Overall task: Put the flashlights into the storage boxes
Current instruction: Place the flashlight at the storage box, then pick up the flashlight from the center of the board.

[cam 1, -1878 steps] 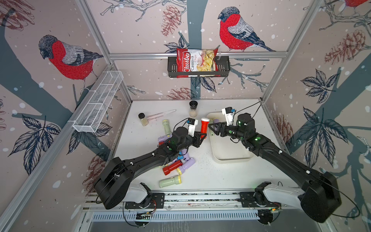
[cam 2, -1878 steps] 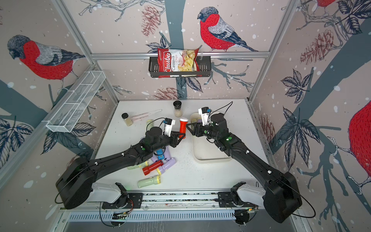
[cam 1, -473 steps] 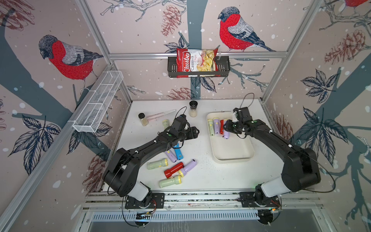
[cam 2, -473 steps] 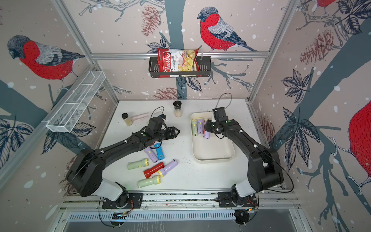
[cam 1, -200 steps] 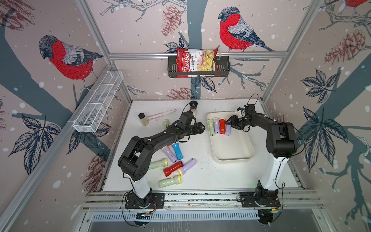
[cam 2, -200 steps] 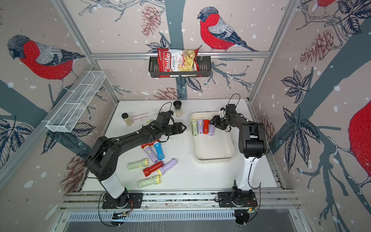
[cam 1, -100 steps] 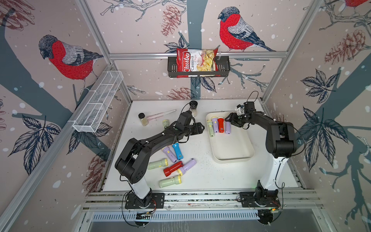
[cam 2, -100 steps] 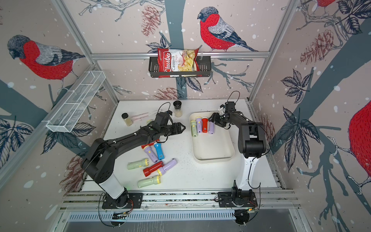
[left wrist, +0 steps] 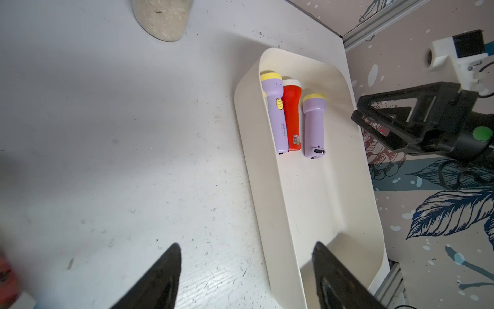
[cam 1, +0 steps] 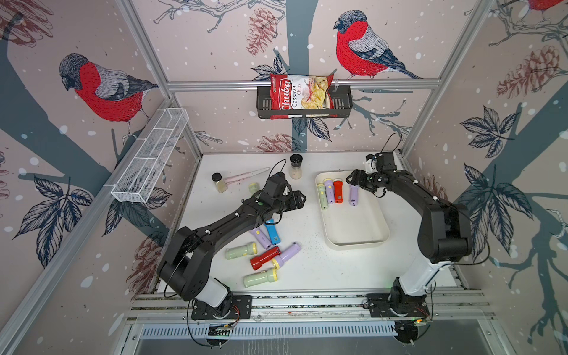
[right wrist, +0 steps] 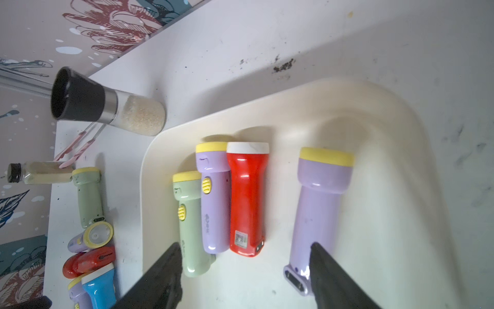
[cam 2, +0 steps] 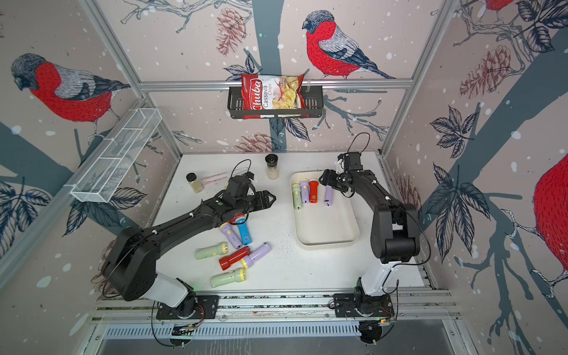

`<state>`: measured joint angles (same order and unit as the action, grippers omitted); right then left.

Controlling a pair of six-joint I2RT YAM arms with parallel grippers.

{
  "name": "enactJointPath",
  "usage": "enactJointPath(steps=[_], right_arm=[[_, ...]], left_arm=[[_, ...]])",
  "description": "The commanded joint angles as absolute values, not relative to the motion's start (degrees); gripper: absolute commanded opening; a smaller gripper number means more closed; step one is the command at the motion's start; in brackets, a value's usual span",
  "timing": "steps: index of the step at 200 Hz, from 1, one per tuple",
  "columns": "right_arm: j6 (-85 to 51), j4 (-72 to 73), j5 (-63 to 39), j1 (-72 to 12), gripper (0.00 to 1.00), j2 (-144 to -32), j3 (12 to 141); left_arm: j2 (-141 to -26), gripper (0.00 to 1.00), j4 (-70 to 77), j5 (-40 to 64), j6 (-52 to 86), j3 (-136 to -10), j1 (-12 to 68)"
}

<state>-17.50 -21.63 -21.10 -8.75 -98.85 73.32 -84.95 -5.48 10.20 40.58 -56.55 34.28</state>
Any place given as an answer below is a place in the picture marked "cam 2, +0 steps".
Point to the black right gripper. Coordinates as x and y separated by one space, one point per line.
326 181

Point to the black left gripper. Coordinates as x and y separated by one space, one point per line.
265 199

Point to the purple flashlight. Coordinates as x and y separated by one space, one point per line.
305 190
329 196
232 237
252 258

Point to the red flashlight white cap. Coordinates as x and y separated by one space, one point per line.
313 186

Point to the green flashlight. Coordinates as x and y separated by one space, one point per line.
211 251
297 196
236 276

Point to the blue flashlight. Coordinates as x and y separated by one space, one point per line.
240 222

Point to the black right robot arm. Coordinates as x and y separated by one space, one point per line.
394 236

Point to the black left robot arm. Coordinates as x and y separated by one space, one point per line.
130 267

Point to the cream plastic storage tray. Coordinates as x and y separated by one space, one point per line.
318 226

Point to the glass grinder with black cap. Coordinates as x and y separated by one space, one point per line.
272 170

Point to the small jar with black lid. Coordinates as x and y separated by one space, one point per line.
194 182

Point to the red flashlight lower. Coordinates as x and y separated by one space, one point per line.
227 261

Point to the green flashlight front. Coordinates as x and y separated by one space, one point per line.
236 276

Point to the red cassava chips bag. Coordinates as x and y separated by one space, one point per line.
270 92

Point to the black wall basket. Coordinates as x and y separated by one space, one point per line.
312 100

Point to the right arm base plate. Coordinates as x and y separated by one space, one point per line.
352 306

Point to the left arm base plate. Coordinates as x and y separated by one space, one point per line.
195 307

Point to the white wire mesh basket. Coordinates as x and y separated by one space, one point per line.
103 177

